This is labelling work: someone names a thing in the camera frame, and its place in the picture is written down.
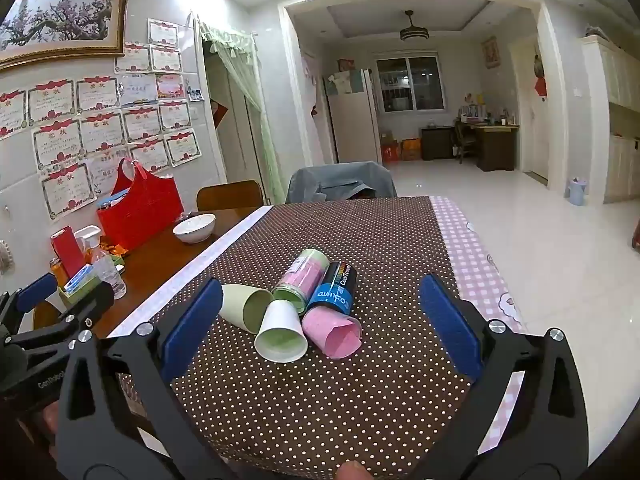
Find pale green plastic cup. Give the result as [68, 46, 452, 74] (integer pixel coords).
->
[219, 284, 273, 334]

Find dark low cabinet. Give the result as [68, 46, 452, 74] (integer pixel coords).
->
[420, 126, 454, 160]

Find white paper cup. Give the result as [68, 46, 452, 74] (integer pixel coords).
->
[254, 299, 308, 363]

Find pink green cylindrical cup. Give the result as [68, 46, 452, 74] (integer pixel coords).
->
[271, 248, 330, 314]

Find pink paper cup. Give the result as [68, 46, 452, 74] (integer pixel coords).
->
[302, 307, 362, 360]

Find black blue cooling towel can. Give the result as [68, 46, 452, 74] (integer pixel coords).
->
[307, 261, 357, 315]

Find chair with grey jacket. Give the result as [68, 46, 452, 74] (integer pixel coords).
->
[285, 162, 397, 204]

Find pink checkered tablecloth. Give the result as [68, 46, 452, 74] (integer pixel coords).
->
[429, 196, 525, 452]

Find framed plum blossom painting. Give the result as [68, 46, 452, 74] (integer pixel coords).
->
[1, 0, 127, 70]

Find white ceramic bowl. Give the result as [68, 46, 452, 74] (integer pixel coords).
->
[172, 214, 216, 245]

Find dark wooden desk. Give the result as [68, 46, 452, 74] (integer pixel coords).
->
[454, 120, 518, 171]

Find green tray with tissue pack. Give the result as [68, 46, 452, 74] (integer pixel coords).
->
[58, 264, 101, 309]

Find green door curtain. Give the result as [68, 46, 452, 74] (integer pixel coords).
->
[196, 18, 285, 204]

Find red gift bag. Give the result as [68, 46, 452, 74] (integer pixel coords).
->
[96, 158, 183, 252]

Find ceiling fan lamp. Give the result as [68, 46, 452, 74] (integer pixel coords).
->
[399, 10, 430, 41]

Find white refrigerator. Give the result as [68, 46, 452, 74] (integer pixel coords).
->
[323, 70, 382, 164]

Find red small box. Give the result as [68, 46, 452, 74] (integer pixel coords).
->
[50, 226, 86, 278]

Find small framed wall picture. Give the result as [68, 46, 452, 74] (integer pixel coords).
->
[480, 36, 501, 70]

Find orange boxes on floor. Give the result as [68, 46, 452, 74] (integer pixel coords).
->
[381, 138, 421, 164]

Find cream wall cabinet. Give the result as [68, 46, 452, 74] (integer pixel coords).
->
[582, 35, 639, 204]

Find window with dark glass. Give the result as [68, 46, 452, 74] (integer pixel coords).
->
[376, 55, 446, 113]

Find clear spray bottle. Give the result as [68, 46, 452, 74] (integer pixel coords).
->
[75, 226, 127, 300]

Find brown wooden chair back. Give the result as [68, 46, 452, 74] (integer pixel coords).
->
[196, 180, 264, 211]

